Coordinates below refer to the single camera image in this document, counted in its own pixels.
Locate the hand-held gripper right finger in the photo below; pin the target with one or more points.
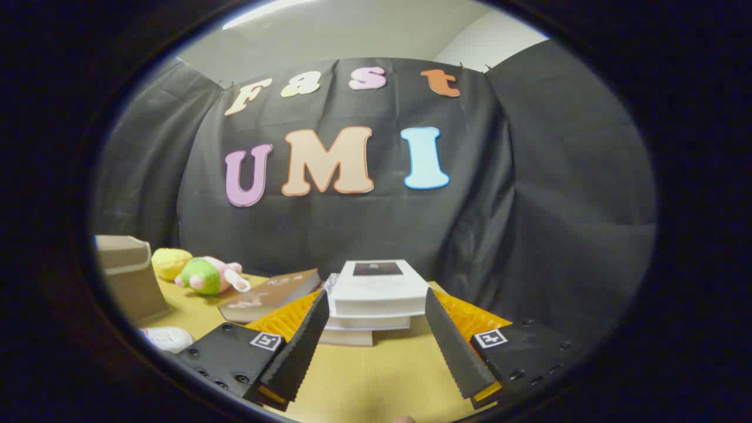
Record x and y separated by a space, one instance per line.
455 343

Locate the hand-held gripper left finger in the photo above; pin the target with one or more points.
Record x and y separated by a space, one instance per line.
302 343

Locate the white sneaker shoe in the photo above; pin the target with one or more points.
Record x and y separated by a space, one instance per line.
169 339

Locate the tan storage box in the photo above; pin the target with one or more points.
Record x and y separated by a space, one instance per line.
132 282

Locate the brown cover book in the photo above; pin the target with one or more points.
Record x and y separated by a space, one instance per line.
273 294

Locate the patterned white cover book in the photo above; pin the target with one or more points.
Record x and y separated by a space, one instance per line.
367 323

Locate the thick white book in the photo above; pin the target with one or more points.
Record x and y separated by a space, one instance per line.
376 288

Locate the green and pink plush toy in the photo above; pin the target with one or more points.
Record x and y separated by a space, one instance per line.
205 275

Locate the black backdrop cloth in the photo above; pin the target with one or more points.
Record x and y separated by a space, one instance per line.
411 217

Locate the yellow plush toy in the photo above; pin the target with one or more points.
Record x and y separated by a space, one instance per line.
170 262

